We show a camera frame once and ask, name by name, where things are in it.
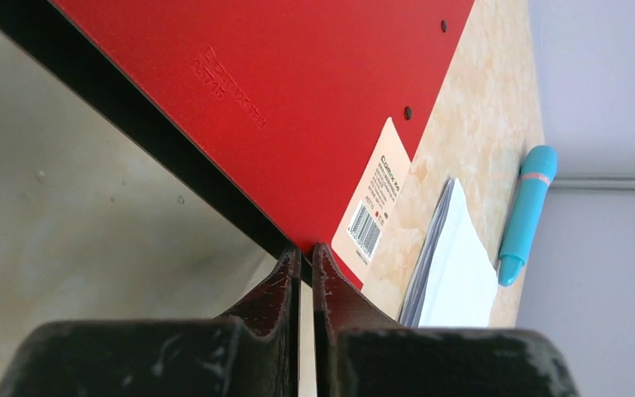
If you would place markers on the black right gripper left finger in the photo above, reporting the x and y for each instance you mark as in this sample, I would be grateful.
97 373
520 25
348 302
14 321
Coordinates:
251 349

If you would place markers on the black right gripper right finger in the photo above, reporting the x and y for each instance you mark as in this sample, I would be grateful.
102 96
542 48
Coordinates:
361 351

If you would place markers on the red and black folder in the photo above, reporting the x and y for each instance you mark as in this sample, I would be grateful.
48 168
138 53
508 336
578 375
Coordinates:
269 110

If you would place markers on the turquoise marker pen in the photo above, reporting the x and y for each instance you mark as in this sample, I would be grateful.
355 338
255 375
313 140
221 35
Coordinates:
537 172

